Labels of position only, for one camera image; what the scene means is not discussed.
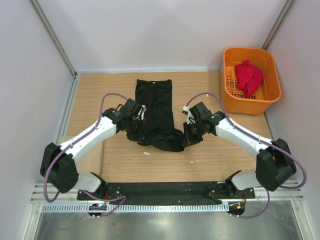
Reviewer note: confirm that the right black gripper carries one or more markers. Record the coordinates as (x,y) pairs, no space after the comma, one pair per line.
(189,139)

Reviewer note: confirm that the white slotted cable duct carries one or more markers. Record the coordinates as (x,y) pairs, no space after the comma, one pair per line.
(101,208)

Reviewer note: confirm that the right aluminium corner post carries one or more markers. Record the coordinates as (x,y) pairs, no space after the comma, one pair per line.
(279,21)

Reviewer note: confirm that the left aluminium corner post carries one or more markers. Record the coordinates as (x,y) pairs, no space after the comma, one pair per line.
(52,35)

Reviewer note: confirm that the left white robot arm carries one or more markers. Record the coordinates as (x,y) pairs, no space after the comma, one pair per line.
(59,162)

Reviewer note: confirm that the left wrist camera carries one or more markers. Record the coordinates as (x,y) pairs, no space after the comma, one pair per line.
(133,110)

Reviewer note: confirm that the aluminium front frame rail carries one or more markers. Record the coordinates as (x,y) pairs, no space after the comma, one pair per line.
(256,193)

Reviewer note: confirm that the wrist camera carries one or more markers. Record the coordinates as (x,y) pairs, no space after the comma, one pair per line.
(199,112)
(133,110)

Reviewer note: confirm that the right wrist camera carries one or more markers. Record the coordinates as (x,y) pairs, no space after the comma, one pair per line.
(199,112)

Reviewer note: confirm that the brown cardboard sheet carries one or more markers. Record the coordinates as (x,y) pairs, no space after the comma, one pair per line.
(87,161)

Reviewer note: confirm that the aluminium corner post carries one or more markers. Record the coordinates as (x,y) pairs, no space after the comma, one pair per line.
(52,35)
(279,21)

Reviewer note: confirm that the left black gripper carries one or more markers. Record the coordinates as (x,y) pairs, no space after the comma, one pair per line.
(140,135)

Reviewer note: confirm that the orange plastic basket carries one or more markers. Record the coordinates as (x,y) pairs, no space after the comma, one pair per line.
(232,97)

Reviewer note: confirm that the black t shirt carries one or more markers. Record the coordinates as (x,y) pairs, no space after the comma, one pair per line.
(158,128)

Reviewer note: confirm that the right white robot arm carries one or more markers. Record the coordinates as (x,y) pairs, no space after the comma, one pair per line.
(273,165)

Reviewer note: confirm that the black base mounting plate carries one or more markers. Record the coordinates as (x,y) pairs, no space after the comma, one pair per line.
(158,190)

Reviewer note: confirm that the red t shirt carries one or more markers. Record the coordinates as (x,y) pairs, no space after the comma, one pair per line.
(249,78)

